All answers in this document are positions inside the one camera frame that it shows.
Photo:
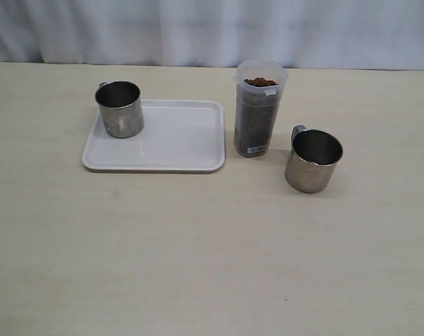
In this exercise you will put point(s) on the steel mug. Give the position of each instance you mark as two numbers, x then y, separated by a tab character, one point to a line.
120	108
312	159

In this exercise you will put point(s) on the white plastic tray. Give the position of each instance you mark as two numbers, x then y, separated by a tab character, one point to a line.
179	136

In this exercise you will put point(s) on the translucent plastic container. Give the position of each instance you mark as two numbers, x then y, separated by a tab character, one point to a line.
268	69

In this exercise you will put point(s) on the white curtain backdrop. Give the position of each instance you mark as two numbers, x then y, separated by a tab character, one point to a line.
297	34

